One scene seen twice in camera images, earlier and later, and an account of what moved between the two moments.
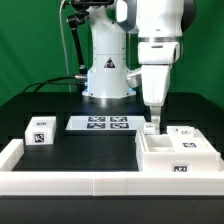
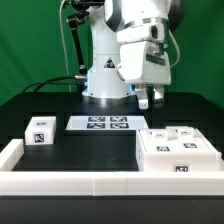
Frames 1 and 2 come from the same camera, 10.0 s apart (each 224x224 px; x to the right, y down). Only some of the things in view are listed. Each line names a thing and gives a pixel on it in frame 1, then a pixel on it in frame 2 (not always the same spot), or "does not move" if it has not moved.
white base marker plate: [104, 123] does not move
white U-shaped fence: [102, 183] does not move
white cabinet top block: [41, 130] does not move
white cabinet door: [149, 128] -> [170, 140]
